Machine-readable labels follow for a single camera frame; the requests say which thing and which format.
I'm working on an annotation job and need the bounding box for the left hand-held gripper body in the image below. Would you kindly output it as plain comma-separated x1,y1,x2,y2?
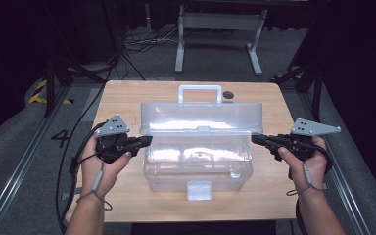
95,114,140,165

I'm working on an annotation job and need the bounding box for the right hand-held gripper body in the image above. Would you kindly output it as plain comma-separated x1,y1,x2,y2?
275,117,343,162

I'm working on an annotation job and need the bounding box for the clear plastic storage box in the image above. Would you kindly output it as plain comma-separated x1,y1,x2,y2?
139,84,264,202

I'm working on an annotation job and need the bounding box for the person's right hand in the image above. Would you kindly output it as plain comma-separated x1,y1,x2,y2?
277,135,329,194

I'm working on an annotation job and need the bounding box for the person's left hand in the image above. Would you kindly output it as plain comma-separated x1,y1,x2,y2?
79,134,133,196

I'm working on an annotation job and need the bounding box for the black metal stand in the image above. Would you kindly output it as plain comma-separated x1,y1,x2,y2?
270,62,324,124
43,55,108,118

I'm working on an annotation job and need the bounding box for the yellow black floor tape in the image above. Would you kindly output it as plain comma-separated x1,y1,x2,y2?
28,78,74,106

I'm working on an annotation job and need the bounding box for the grey right wrist strap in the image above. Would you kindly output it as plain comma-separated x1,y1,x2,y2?
286,163,325,197

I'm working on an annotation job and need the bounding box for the grey wrist strap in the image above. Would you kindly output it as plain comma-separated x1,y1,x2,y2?
76,160,114,212
286,163,325,197

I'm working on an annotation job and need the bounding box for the grey left wrist strap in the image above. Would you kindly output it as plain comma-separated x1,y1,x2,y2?
76,160,114,212

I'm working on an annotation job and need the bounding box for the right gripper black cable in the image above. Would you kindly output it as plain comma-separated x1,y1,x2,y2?
294,143,335,235

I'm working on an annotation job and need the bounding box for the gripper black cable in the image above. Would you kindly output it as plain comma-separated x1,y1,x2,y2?
294,143,335,235
54,57,120,235

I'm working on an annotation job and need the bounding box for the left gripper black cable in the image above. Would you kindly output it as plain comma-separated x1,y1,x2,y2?
54,57,120,235

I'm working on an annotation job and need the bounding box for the tangle of floor cables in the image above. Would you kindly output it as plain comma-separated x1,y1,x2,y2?
121,25,180,55

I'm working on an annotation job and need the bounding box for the grey metal desk frame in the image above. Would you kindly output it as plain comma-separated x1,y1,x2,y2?
174,4,268,78

